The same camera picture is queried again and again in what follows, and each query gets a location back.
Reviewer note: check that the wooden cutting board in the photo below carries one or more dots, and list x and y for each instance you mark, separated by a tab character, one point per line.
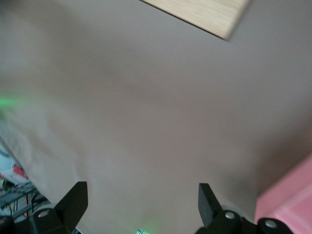
209	14

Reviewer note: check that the pink plastic bin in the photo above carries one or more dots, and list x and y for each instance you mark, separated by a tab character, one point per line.
290	200

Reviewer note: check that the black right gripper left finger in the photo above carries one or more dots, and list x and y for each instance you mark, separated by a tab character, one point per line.
68	214

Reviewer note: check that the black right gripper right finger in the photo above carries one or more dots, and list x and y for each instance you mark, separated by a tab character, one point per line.
219	221

